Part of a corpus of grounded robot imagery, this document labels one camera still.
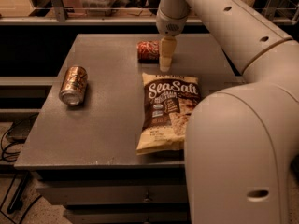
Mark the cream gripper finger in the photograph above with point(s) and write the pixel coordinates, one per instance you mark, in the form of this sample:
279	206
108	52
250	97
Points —
166	49

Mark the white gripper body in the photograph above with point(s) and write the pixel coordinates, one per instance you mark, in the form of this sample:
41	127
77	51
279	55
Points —
168	24

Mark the red coke can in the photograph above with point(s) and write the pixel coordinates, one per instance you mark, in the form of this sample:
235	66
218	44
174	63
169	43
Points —
148	50

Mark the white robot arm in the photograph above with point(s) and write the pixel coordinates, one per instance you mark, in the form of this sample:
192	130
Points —
240	141

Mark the gold soda can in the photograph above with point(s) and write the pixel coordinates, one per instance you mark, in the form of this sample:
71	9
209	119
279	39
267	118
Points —
74	85

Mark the sea salt chips bag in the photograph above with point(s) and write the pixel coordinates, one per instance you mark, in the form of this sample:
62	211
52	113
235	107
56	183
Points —
169	101

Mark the clear plastic container on shelf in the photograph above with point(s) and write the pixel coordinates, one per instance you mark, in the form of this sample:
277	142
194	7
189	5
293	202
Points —
98	7

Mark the grey drawer cabinet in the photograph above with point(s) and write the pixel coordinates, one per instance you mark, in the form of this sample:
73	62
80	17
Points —
84	158

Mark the metal shelf rail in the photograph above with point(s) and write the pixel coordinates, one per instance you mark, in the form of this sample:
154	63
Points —
123	11

